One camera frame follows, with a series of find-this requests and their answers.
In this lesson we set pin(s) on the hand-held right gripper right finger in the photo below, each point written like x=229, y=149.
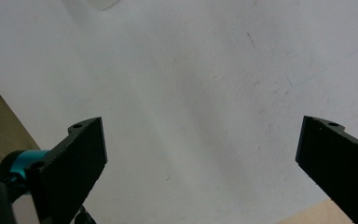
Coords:
x=338, y=161

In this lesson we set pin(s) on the olive cloth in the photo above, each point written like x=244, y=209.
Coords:
x=0, y=130

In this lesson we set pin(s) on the white translucent plastic piece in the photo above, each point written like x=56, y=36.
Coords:
x=104, y=3

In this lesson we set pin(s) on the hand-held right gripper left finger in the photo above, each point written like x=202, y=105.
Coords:
x=71, y=161

